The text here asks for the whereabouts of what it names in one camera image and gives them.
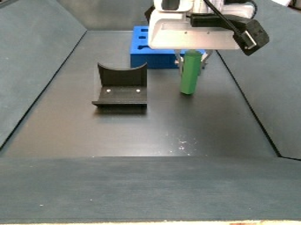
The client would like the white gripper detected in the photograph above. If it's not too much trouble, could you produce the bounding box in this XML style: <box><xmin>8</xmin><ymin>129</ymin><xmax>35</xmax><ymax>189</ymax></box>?
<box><xmin>148</xmin><ymin>0</ymin><xmax>255</xmax><ymax>75</ymax></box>

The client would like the green hexagon peg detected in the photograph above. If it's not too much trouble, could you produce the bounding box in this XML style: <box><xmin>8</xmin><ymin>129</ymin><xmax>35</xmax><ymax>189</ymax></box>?
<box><xmin>179</xmin><ymin>50</ymin><xmax>202</xmax><ymax>95</ymax></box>

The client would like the blue shape board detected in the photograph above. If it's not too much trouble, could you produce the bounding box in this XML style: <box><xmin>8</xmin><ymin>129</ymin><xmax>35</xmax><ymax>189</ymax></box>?
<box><xmin>130</xmin><ymin>25</ymin><xmax>207</xmax><ymax>69</ymax></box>

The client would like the black curved holder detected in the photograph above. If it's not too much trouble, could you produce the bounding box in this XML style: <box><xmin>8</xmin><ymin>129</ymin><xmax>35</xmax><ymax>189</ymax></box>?
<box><xmin>92</xmin><ymin>64</ymin><xmax>147</xmax><ymax>107</ymax></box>

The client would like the black camera cable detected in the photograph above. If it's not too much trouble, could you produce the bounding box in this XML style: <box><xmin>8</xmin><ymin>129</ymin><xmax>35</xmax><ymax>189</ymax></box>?
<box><xmin>202</xmin><ymin>0</ymin><xmax>246</xmax><ymax>34</ymax></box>

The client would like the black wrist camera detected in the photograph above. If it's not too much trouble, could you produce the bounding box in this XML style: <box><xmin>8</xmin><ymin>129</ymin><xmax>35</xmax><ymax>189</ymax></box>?
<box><xmin>190</xmin><ymin>14</ymin><xmax>269</xmax><ymax>55</ymax></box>

